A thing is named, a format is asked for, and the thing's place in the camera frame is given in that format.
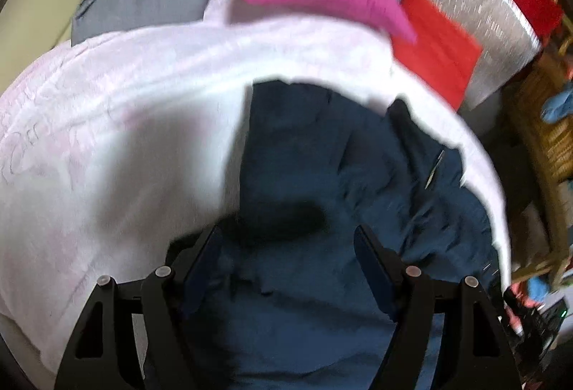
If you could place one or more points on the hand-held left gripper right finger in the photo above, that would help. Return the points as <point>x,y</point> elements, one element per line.
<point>374,278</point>

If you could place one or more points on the wicker basket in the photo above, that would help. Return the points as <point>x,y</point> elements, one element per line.
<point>537,121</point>

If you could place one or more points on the red folded cloth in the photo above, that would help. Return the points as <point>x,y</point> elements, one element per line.
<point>434,54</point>

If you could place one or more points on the white pink blanket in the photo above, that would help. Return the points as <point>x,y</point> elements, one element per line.
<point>112,103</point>

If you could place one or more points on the light blue cloth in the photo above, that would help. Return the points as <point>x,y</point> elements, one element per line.
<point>557,105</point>

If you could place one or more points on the dark blue garment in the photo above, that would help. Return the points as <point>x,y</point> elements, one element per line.
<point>313,175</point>

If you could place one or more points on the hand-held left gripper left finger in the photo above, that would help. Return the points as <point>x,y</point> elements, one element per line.
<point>203,271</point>

